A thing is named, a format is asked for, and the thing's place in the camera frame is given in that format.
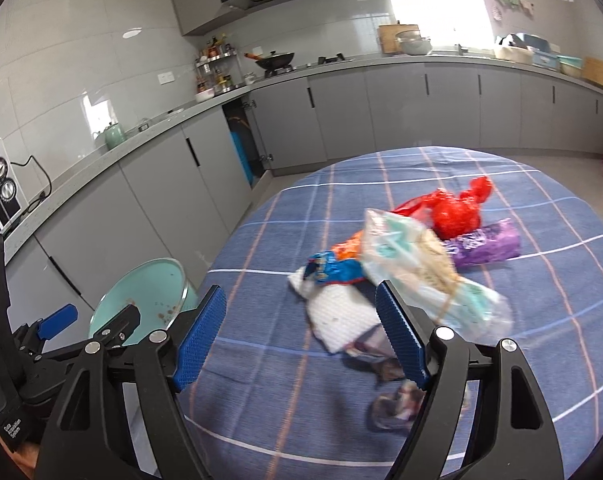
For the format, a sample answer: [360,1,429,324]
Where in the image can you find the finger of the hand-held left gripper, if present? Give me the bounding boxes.
[12,304,78,358]
[94,302,142,352]

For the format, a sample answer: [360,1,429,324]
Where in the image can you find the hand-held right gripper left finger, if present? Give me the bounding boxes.
[34,285,227,480]

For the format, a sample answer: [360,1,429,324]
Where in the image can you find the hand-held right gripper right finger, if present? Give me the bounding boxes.
[375,280,565,480]

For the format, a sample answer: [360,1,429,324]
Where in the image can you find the teal printed waste bin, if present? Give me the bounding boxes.
[88,257,190,343]

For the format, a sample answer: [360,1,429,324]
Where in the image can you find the white paper towel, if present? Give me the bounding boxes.
[289,265,383,357]

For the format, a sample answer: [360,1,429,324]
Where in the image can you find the foil wrapper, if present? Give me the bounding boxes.
[346,325,429,433]

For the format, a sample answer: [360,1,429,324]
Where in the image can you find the clear plastic bag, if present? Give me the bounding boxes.
[361,207,513,346]

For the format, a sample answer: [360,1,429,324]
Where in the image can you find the blue orange snack packet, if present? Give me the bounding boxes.
[305,230,368,287]

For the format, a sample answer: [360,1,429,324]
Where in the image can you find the purple snack packet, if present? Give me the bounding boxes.
[441,219,523,268]

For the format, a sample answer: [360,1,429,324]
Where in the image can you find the red plastic bag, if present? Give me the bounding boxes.
[391,176,495,241]

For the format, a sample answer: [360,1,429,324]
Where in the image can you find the blue plaid tablecloth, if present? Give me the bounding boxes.
[179,146,603,480]

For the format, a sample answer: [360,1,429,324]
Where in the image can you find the green ceramic jar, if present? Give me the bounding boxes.
[105,122,127,150]

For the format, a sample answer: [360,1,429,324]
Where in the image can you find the blue plastic container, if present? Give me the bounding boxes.
[230,132,256,187]

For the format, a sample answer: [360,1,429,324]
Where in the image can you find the grey base cabinets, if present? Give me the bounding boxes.
[4,55,603,321]

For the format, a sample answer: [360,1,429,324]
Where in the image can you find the metal spice rack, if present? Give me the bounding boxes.
[194,35,240,102]

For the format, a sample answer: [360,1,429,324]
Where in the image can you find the gas stove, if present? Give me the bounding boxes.
[264,52,355,78]

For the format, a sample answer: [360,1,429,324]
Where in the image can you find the black wok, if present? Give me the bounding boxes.
[244,50,296,72]

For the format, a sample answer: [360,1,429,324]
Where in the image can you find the wooden cutting board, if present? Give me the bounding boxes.
[377,24,422,56]

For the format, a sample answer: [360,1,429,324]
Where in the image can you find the white plastic container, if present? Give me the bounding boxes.
[494,45,532,63]

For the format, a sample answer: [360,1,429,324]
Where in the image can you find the green plastic basin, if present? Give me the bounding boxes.
[556,55,585,78]

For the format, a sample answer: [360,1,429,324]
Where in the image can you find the small wooden board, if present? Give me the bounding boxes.
[581,57,603,88]

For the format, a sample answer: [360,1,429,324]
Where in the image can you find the kitchen window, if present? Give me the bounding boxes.
[385,0,497,46]

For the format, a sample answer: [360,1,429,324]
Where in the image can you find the black power cable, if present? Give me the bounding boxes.
[9,155,53,217]

